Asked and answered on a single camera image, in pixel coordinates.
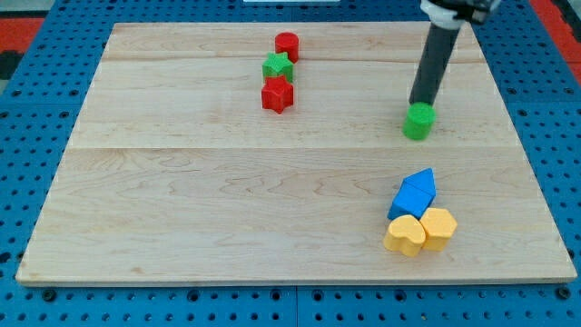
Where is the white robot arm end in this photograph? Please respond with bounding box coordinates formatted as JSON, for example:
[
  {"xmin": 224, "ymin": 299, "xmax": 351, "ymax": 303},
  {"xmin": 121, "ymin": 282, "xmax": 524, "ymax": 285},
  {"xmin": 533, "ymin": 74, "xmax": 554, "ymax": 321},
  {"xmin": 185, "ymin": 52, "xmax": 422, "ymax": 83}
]
[{"xmin": 419, "ymin": 0, "xmax": 501, "ymax": 30}]

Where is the red star block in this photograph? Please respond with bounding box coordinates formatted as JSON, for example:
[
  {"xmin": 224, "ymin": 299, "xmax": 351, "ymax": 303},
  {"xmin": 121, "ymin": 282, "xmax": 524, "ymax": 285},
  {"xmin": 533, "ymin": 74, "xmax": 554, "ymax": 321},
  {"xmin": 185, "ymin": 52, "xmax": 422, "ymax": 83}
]
[{"xmin": 261, "ymin": 75, "xmax": 294, "ymax": 114}]

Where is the wooden board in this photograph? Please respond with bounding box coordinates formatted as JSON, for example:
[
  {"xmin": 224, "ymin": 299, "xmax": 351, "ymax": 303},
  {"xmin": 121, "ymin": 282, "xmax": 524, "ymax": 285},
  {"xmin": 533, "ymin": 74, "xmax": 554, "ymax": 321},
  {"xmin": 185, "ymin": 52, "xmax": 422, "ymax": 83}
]
[{"xmin": 15, "ymin": 22, "xmax": 576, "ymax": 287}]

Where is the green star block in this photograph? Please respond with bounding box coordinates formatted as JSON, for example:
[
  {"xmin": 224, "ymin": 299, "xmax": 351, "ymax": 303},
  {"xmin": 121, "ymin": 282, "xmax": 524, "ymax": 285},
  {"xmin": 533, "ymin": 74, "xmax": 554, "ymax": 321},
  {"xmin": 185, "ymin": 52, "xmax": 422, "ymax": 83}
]
[{"xmin": 261, "ymin": 52, "xmax": 294, "ymax": 83}]

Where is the red cylinder block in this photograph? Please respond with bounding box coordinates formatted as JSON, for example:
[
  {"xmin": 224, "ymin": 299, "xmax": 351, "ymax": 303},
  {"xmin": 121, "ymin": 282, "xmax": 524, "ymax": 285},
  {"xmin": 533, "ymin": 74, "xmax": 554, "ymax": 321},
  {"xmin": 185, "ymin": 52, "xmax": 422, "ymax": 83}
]
[{"xmin": 274, "ymin": 32, "xmax": 300, "ymax": 64}]

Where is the blue cube block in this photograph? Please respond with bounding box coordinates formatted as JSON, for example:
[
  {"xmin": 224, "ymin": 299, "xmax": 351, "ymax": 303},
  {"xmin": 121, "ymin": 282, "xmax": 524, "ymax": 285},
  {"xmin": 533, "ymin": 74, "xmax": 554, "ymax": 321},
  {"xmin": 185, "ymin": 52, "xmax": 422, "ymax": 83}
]
[{"xmin": 387, "ymin": 183, "xmax": 437, "ymax": 220}]

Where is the blue triangle block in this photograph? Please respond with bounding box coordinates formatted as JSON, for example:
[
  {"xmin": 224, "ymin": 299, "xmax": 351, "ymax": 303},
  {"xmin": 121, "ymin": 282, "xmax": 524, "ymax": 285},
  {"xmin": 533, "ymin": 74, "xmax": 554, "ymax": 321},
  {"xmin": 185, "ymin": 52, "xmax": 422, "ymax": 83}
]
[{"xmin": 403, "ymin": 168, "xmax": 437, "ymax": 197}]

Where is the yellow heart block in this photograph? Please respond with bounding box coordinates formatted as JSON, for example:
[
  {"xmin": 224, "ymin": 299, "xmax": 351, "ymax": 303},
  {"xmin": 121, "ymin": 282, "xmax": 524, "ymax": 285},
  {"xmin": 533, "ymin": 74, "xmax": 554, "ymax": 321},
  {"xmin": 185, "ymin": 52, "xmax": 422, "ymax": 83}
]
[{"xmin": 383, "ymin": 214, "xmax": 427, "ymax": 257}]

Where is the green cylinder block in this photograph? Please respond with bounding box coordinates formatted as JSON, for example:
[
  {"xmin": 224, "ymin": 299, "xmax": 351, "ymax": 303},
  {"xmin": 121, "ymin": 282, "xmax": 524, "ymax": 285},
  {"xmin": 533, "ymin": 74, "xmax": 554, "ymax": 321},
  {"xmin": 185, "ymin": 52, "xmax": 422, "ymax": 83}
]
[{"xmin": 402, "ymin": 102, "xmax": 437, "ymax": 141}]

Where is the yellow hexagon block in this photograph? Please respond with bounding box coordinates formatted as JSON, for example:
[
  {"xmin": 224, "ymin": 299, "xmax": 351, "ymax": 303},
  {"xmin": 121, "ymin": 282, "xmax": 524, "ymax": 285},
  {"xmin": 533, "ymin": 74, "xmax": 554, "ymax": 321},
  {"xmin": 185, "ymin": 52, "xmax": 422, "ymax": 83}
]
[{"xmin": 419, "ymin": 207, "xmax": 458, "ymax": 252}]

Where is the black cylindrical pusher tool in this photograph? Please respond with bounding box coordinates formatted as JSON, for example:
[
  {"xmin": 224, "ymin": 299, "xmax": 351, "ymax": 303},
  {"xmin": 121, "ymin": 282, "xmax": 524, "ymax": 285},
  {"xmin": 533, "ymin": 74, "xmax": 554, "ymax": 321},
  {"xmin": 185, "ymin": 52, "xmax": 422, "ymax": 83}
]
[{"xmin": 409, "ymin": 23, "xmax": 459, "ymax": 105}]

